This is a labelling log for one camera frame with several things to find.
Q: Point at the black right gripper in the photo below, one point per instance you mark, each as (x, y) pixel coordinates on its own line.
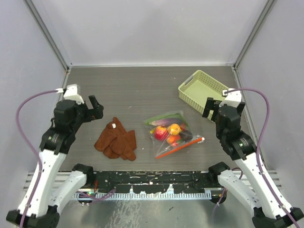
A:
(210, 105)

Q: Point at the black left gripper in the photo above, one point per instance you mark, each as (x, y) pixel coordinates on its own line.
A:
(94, 113)

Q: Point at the pale green perforated basket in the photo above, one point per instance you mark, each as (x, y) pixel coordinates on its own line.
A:
(195, 90)

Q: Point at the red bell pepper toy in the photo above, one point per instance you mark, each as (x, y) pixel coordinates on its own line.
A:
(183, 127)

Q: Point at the green leafy vegetable toy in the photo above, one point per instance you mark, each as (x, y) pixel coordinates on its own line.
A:
(176, 115)

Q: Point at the dark purple plum toy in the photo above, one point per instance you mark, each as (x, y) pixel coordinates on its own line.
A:
(186, 135)

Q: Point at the orange toy fruit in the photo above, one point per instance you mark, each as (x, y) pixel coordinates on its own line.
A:
(174, 129)

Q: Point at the purple eggplant toy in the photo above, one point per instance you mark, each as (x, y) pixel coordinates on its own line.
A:
(166, 122)

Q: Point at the clear zip top bag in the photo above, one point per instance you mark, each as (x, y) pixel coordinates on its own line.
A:
(162, 148)

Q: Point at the peach toy fruit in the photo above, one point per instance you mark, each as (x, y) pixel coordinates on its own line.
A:
(173, 139)

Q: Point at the red apple toy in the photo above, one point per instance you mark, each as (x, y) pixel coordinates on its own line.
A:
(160, 133)

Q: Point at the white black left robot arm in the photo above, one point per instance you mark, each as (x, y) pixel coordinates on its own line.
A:
(41, 208)

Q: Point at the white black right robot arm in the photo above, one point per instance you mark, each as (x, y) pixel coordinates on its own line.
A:
(266, 204)

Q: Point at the brown cloth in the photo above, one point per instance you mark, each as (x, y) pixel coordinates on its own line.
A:
(115, 142)

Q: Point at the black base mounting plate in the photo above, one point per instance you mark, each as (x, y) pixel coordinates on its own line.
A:
(148, 188)

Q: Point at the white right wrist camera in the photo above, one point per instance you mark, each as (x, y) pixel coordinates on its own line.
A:
(231, 98)

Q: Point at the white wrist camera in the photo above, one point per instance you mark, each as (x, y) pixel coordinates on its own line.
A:
(231, 98)
(73, 93)

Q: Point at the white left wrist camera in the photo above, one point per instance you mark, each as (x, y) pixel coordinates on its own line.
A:
(73, 93)

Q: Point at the white slotted cable duct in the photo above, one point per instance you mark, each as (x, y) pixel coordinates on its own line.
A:
(162, 196)

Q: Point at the aluminium front frame rail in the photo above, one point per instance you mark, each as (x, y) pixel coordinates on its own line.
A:
(107, 179)

